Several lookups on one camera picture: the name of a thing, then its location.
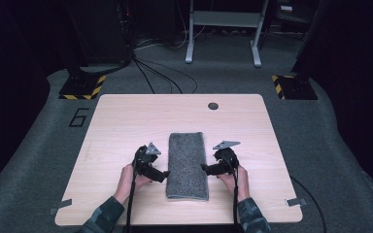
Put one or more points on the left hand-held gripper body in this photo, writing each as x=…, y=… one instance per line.
x=144, y=163

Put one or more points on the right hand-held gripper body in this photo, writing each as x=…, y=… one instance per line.
x=227, y=158

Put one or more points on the grey towel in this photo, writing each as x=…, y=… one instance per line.
x=187, y=168

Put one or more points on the person's left hand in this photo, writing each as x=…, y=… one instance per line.
x=129, y=183

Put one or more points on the person's right hand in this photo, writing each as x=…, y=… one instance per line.
x=238, y=184

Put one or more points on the dark round table grommet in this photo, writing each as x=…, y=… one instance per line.
x=213, y=106

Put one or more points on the grey tape strip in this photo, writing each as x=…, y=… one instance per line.
x=296, y=202
x=61, y=205

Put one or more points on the white metal stand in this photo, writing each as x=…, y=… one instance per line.
x=225, y=18

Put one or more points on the black cabinet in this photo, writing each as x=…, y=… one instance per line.
x=97, y=29

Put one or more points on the black hazard-striped base plate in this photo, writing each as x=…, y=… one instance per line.
x=81, y=87
x=296, y=88

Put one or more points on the black stand post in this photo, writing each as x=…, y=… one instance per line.
x=74, y=61
x=307, y=39

